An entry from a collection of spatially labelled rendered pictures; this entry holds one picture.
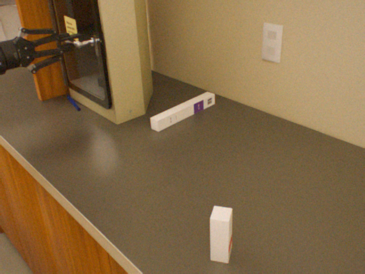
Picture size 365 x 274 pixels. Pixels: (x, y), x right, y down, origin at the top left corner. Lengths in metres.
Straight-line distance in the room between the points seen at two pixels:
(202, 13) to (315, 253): 0.95
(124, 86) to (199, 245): 0.62
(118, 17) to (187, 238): 0.67
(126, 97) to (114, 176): 0.34
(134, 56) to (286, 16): 0.46
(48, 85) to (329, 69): 0.97
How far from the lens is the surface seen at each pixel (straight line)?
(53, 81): 1.55
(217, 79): 1.49
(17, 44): 1.19
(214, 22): 1.44
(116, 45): 1.21
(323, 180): 1.01
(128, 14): 1.21
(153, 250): 0.80
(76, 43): 1.20
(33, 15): 1.49
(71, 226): 1.15
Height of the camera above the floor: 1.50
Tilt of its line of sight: 29 degrees down
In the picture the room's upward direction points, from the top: 3 degrees counter-clockwise
